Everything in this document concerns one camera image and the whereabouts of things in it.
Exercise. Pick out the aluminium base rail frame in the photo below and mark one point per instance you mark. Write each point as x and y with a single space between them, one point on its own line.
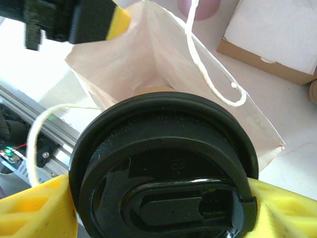
62 153

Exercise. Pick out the red and white paper bag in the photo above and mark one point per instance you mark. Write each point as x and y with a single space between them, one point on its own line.
138 62

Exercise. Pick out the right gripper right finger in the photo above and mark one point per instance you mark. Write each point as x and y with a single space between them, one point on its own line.
284 215

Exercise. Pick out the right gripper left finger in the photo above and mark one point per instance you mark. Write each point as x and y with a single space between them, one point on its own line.
29 213

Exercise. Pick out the brown cardboard napkin box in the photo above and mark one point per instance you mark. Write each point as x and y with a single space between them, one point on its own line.
247 59

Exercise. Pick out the small circuit board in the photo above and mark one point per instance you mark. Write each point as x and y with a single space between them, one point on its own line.
10 155

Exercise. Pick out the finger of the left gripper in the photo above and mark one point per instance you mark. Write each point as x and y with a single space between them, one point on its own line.
94 19

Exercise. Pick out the white napkin stack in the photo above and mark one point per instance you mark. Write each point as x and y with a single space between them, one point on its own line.
272 29

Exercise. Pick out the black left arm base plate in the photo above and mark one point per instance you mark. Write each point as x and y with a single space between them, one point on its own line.
42 146

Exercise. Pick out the black plastic cup lid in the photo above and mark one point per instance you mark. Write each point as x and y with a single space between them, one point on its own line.
163 153

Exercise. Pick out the brown pulp cup carrier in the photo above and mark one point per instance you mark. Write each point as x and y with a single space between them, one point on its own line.
313 91

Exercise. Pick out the pink holder cup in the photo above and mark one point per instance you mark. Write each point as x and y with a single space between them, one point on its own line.
205 10

